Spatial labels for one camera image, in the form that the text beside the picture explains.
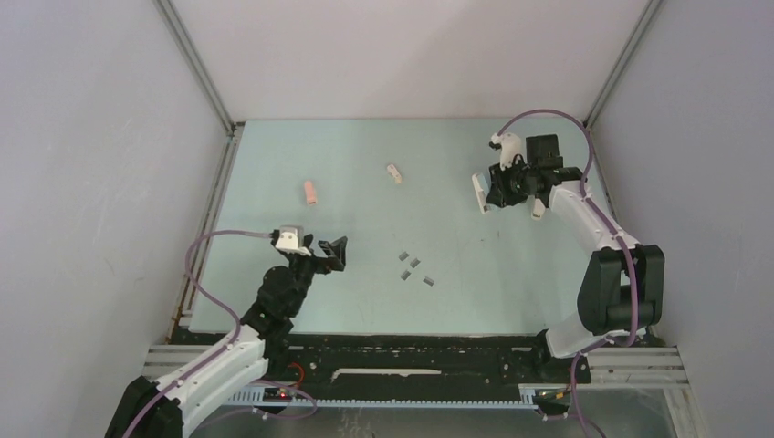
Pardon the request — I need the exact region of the blue stapler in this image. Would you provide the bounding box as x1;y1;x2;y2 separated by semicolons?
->
471;172;490;214

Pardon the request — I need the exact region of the pink stapler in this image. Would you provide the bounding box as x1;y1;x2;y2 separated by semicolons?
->
303;181;319;205

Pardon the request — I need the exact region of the white stapler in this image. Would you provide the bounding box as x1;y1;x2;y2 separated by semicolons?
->
531;198;547;221

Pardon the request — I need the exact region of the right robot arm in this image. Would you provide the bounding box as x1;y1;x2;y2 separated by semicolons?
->
475;132;665;381

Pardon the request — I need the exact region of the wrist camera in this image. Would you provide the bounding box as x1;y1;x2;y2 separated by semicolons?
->
272;225;309;256
489;132;524;171

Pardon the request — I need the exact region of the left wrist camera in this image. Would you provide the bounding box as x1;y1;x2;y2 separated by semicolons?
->
272;225;309;256

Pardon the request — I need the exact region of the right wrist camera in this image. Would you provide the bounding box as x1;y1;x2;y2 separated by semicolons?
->
489;132;524;171

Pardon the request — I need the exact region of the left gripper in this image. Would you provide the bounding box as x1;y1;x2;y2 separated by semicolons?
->
285;235;345;316

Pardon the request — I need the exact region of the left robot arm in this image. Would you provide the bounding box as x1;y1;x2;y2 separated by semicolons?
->
105;226;348;437

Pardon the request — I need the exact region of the small cream stapler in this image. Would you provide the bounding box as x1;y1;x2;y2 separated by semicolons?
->
386;164;403;184

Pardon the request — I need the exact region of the blue cable duct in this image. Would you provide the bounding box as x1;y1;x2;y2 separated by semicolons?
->
223;386;538;410

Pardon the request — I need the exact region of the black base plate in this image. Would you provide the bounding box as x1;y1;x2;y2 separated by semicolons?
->
231;332;591;402

